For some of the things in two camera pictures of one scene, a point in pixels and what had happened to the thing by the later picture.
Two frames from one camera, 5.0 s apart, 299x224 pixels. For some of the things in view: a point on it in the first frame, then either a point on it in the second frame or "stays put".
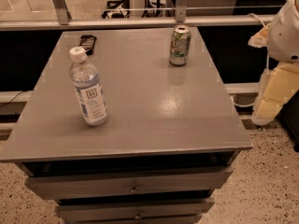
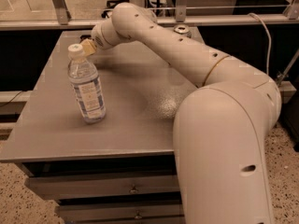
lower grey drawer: x=89 y=211 stays put
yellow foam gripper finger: x=261 y=38 to x=88 y=48
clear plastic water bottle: x=87 y=86 stays put
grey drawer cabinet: x=169 y=145 stays put
